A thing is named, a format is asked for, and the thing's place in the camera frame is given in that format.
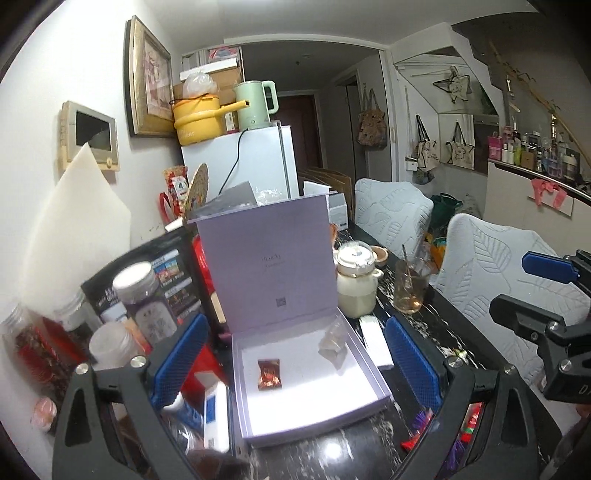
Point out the dark red candy packet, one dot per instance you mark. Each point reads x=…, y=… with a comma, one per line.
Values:
x=269, y=374

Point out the white mini fridge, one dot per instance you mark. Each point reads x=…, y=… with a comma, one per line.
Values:
x=264, y=158

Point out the wall intercom panel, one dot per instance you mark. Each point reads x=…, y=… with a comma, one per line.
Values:
x=79, y=126

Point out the open lavender gift box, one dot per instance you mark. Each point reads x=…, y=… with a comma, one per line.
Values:
x=274, y=274

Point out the light blue leaf cushion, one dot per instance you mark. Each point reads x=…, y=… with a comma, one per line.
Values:
x=396, y=214
x=484, y=260

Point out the blue white cardboard box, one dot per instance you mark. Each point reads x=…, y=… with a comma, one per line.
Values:
x=211, y=420

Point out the glass cup with spoon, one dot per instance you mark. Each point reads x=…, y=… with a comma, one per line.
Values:
x=411, y=283

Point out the red plastic container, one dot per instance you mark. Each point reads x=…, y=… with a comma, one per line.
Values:
x=203, y=368

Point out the yellow cooking pot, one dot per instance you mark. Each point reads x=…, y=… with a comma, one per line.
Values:
x=201, y=118

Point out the orange label plastic jar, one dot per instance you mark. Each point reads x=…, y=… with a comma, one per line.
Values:
x=114, y=344

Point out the green electric kettle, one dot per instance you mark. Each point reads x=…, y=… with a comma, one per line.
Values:
x=262, y=103

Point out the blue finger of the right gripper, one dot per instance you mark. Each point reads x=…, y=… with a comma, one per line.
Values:
x=549, y=267

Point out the black snack bag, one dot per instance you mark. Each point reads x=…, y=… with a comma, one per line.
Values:
x=175, y=264

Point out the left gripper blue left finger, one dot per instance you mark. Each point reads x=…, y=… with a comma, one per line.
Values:
x=172, y=358

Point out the dark label plastic jar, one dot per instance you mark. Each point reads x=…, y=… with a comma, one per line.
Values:
x=139, y=289

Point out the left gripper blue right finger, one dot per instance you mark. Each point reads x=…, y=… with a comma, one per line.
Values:
x=421, y=376

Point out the near light blue leaf cushion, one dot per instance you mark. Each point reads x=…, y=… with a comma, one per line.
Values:
x=484, y=260

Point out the small clear plastic bag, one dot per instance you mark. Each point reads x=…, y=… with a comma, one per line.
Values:
x=333, y=345

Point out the white foam sheet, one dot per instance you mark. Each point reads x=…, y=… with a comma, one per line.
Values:
x=82, y=227

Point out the purple tassel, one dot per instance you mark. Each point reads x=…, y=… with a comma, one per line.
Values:
x=437, y=453

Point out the framed wall picture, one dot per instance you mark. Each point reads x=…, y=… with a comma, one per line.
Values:
x=148, y=83

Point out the cream ceramic lidded pot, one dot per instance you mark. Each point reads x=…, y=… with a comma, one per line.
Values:
x=357, y=278

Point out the red cartoon snack packet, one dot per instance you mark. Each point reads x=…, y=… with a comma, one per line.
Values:
x=467, y=430

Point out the far light blue leaf cushion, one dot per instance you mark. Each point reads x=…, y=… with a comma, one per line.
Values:
x=396, y=214

